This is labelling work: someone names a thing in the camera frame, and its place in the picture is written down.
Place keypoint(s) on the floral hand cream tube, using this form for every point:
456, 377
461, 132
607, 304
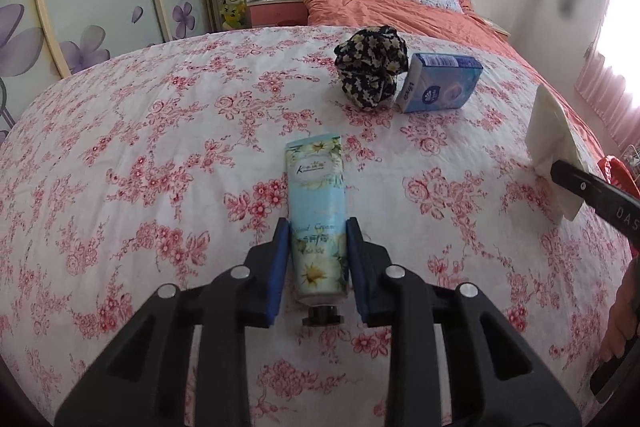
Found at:
317, 216

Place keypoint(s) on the pink nightstand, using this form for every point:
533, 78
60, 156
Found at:
267, 13

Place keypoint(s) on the coral orange duvet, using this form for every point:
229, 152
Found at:
423, 28

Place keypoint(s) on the blue tissue pack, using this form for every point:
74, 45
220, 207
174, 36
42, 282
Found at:
438, 81

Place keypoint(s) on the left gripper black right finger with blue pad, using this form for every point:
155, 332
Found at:
455, 335

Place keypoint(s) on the beige paper napkin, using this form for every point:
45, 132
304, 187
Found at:
548, 139

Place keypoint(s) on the orange plastic basket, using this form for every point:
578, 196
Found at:
615, 172

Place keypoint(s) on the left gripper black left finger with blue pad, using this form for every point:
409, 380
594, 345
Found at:
139, 379

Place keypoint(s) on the floral pink white bedspread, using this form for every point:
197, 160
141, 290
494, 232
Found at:
167, 164

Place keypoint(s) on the black floral scrunchie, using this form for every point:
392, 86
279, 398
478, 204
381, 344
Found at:
368, 64

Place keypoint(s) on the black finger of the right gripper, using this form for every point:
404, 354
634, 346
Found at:
614, 206

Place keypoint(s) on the pink curtain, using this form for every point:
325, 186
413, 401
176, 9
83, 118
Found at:
611, 96

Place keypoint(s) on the person's right hand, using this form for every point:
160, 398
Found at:
623, 322

